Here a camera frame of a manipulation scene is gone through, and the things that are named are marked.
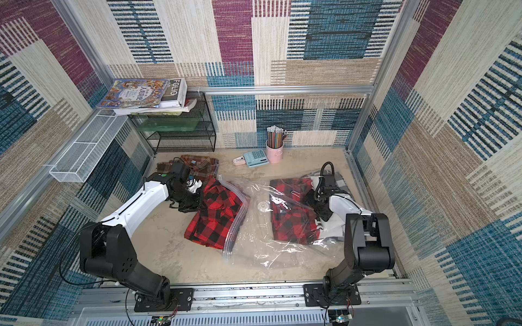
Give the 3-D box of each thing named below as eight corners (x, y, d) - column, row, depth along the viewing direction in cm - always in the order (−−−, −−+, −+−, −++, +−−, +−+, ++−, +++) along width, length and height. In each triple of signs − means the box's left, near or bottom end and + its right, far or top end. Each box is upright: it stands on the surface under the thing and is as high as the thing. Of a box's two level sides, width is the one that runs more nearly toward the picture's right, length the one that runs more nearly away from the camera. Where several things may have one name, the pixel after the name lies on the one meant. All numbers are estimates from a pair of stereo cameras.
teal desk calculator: (247, 168, 114) (247, 166, 112) (242, 156, 120) (242, 153, 118) (268, 163, 116) (268, 160, 114) (262, 151, 122) (262, 148, 121)
